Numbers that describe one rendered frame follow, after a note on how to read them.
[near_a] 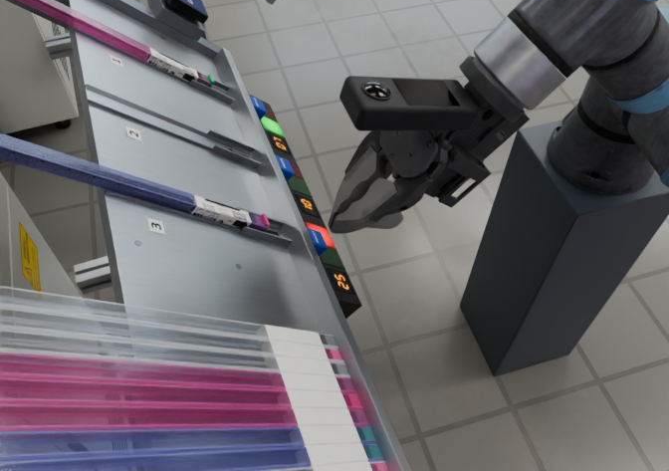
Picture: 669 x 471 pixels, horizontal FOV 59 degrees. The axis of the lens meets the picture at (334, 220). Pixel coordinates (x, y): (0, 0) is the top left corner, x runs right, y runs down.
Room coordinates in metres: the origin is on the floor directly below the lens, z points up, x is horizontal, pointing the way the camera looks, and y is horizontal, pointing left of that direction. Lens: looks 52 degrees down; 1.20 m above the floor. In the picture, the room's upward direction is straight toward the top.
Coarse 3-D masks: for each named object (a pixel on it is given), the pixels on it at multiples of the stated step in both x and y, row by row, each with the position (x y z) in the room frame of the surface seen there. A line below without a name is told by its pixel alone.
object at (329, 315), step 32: (224, 64) 0.61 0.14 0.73; (256, 128) 0.49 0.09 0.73; (256, 160) 0.45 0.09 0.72; (288, 192) 0.40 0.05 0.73; (288, 224) 0.36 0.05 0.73; (320, 288) 0.28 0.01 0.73; (320, 320) 0.26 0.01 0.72; (352, 352) 0.22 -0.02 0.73; (384, 416) 0.17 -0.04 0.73; (384, 448) 0.14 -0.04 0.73
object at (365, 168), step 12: (372, 156) 0.40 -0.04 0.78; (360, 168) 0.40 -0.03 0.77; (372, 168) 0.39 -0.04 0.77; (384, 168) 0.40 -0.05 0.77; (348, 180) 0.39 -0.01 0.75; (360, 180) 0.39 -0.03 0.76; (372, 180) 0.39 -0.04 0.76; (348, 192) 0.38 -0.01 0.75; (360, 192) 0.39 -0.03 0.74; (336, 204) 0.38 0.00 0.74; (348, 204) 0.38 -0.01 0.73
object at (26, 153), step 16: (0, 144) 0.28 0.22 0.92; (16, 144) 0.29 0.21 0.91; (32, 144) 0.30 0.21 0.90; (16, 160) 0.28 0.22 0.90; (32, 160) 0.28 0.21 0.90; (48, 160) 0.29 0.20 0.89; (64, 160) 0.29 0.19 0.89; (80, 160) 0.30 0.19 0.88; (64, 176) 0.29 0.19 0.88; (80, 176) 0.29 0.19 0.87; (96, 176) 0.30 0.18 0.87; (112, 176) 0.30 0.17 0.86; (128, 176) 0.31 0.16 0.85; (128, 192) 0.30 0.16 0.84; (144, 192) 0.31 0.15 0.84; (160, 192) 0.31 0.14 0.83; (176, 192) 0.32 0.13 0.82; (176, 208) 0.31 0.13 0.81; (192, 208) 0.32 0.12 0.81; (256, 224) 0.33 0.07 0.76
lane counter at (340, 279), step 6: (330, 270) 0.35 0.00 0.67; (330, 276) 0.34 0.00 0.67; (336, 276) 0.34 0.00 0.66; (342, 276) 0.35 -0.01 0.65; (336, 282) 0.33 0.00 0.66; (342, 282) 0.34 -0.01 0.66; (348, 282) 0.34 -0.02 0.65; (336, 288) 0.32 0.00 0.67; (342, 288) 0.33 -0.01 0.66; (348, 288) 0.33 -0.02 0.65; (354, 294) 0.33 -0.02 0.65
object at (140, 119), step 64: (64, 0) 0.56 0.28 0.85; (128, 64) 0.50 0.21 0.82; (192, 64) 0.58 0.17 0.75; (128, 128) 0.39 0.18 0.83; (192, 128) 0.44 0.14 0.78; (192, 192) 0.35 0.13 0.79; (256, 192) 0.40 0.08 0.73; (128, 256) 0.24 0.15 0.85; (192, 256) 0.27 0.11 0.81; (256, 256) 0.30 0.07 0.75; (256, 320) 0.23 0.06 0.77
